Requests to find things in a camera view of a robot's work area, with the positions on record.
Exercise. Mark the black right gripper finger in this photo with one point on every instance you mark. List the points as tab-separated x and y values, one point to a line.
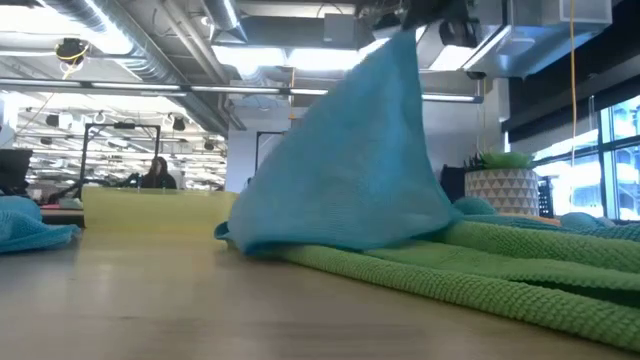
414	12

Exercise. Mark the green microfiber towel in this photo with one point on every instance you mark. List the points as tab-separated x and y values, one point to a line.
500	280

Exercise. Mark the light blue microfiber towel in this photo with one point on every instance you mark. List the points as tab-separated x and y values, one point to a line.
30	225

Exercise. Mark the teal microfiber towel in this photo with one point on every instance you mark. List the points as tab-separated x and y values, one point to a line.
475	206

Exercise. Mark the black chair back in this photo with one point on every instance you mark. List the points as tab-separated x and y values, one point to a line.
452	182

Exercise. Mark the succulent in triangle-patterned pot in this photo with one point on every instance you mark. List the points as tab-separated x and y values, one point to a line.
502	190

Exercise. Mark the long ceiling light bar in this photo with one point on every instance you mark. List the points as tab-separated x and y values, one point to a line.
150	86

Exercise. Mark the person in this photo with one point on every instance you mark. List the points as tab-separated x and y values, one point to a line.
159	177

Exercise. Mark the yellow plastic bin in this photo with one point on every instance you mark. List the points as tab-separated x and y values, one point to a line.
150	210

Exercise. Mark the black ceiling dome fixture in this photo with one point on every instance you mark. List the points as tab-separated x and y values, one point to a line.
71	50

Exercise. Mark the black computer monitor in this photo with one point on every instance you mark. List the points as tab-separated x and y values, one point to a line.
12	170

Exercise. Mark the black metal frame rig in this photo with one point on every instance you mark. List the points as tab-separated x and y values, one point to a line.
124	125
256	150

